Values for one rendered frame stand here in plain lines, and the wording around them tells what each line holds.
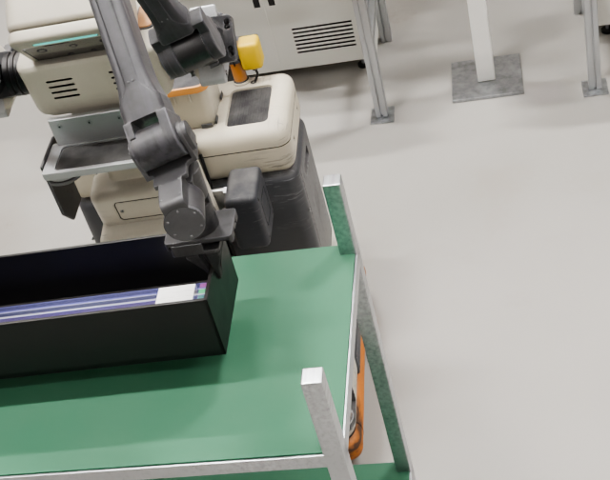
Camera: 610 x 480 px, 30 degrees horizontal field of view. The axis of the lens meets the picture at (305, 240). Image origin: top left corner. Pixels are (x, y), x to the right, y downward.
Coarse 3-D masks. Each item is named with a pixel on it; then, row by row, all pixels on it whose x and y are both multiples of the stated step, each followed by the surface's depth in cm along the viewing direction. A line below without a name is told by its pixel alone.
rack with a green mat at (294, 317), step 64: (256, 256) 194; (320, 256) 190; (256, 320) 182; (320, 320) 179; (0, 384) 183; (64, 384) 180; (128, 384) 177; (192, 384) 174; (256, 384) 171; (320, 384) 148; (384, 384) 210; (0, 448) 173; (64, 448) 170; (128, 448) 167; (192, 448) 164; (256, 448) 162; (320, 448) 159
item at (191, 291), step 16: (160, 288) 177; (176, 288) 176; (192, 288) 175; (32, 304) 180; (48, 304) 180; (64, 304) 179; (80, 304) 178; (96, 304) 177; (112, 304) 176; (128, 304) 175; (144, 304) 174; (0, 320) 179; (16, 320) 178
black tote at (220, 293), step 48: (144, 240) 177; (0, 288) 185; (48, 288) 184; (96, 288) 184; (144, 288) 183; (0, 336) 169; (48, 336) 168; (96, 336) 167; (144, 336) 167; (192, 336) 166
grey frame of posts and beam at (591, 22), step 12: (576, 0) 403; (588, 0) 348; (576, 12) 406; (588, 12) 351; (588, 24) 353; (588, 36) 356; (588, 48) 359; (588, 60) 362; (588, 72) 365; (588, 84) 371; (600, 84) 367
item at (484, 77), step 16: (480, 0) 365; (480, 16) 369; (480, 32) 373; (480, 48) 377; (464, 64) 396; (480, 64) 381; (496, 64) 392; (512, 64) 390; (464, 80) 389; (480, 80) 385; (496, 80) 384; (512, 80) 382; (464, 96) 381; (480, 96) 379; (496, 96) 379
